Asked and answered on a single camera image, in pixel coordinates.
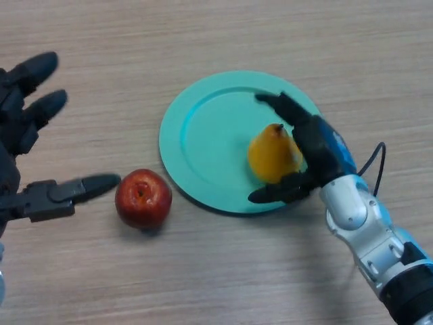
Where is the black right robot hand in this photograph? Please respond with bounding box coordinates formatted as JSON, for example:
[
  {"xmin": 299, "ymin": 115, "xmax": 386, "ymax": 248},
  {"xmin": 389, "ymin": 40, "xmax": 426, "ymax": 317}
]
[{"xmin": 248, "ymin": 91, "xmax": 359, "ymax": 204}]

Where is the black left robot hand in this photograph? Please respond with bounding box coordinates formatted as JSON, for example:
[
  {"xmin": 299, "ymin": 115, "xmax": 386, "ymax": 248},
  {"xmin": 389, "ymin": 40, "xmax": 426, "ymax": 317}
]
[{"xmin": 0, "ymin": 51, "xmax": 122, "ymax": 238}]

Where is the yellow pear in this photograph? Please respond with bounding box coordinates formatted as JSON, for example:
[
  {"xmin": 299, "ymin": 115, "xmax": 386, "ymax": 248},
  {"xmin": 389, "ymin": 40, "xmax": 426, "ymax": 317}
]
[{"xmin": 246, "ymin": 123, "xmax": 304, "ymax": 185}]

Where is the green round plate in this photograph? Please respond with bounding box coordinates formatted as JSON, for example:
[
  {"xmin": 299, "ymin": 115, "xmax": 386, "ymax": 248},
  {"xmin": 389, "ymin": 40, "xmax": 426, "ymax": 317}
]
[{"xmin": 158, "ymin": 70, "xmax": 326, "ymax": 217}]

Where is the red apple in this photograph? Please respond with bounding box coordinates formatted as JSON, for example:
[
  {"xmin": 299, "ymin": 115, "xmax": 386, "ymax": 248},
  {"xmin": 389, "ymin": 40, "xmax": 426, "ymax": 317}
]
[{"xmin": 114, "ymin": 169, "xmax": 173, "ymax": 231}]

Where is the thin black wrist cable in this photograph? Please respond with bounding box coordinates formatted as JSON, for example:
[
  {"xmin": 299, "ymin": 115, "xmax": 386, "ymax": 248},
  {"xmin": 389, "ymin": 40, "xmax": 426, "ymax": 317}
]
[{"xmin": 357, "ymin": 142, "xmax": 387, "ymax": 197}]

